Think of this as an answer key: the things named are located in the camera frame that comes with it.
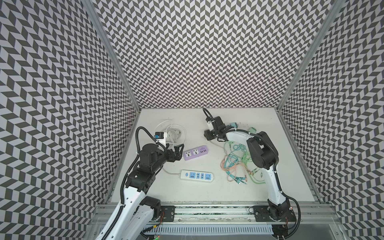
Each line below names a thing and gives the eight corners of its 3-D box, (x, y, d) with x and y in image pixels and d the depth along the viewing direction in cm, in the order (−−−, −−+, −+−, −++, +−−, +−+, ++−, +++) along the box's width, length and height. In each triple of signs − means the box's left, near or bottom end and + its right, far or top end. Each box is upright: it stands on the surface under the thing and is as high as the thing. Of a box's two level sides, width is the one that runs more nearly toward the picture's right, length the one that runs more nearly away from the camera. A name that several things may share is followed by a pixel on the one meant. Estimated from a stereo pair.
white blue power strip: (179, 180, 85) (179, 178, 83) (181, 171, 89) (180, 169, 86) (213, 182, 84) (214, 180, 82) (213, 173, 88) (214, 171, 85)
